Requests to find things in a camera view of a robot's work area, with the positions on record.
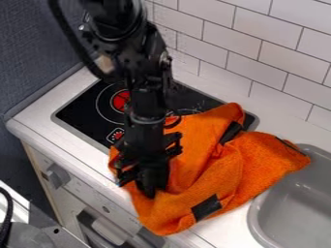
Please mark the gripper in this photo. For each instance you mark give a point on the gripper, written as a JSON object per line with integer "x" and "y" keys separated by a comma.
{"x": 145, "y": 142}

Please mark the orange cloth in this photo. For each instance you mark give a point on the orange cloth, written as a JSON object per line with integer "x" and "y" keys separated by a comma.
{"x": 215, "y": 168}

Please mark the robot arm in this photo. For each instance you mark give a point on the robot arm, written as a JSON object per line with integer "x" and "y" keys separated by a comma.
{"x": 129, "y": 48}

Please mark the toy stove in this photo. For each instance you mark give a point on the toy stove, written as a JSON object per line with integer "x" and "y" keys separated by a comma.
{"x": 82, "y": 113}

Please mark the toy sink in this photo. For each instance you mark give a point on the toy sink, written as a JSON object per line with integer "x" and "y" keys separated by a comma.
{"x": 297, "y": 206}

